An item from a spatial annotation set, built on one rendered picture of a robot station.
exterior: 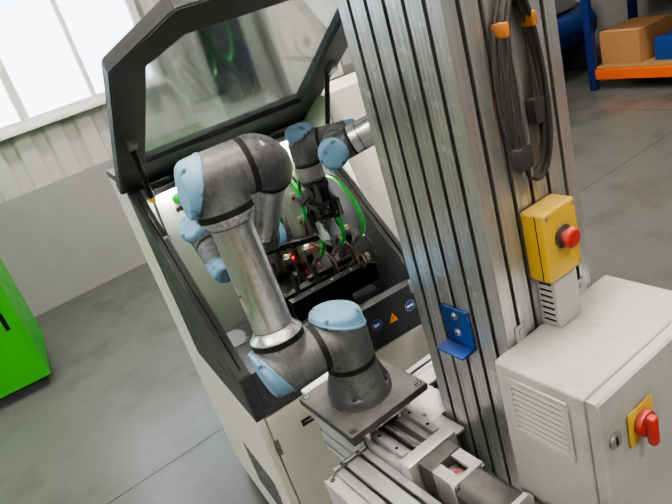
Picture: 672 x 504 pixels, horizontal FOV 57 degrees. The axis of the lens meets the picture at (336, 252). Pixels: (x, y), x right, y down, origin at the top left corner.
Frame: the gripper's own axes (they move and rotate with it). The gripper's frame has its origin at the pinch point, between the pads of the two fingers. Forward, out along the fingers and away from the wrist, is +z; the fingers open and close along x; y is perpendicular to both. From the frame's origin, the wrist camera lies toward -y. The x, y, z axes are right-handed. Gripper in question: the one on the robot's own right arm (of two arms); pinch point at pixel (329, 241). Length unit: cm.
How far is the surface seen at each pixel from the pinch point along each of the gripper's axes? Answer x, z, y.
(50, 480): -122, 122, -163
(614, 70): 489, 103, -287
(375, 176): 37.7, -0.5, -30.8
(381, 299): 12.2, 27.9, -2.8
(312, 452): -27, 65, -3
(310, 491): -32, 78, -3
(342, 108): 36, -26, -37
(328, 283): 5.0, 24.8, -24.0
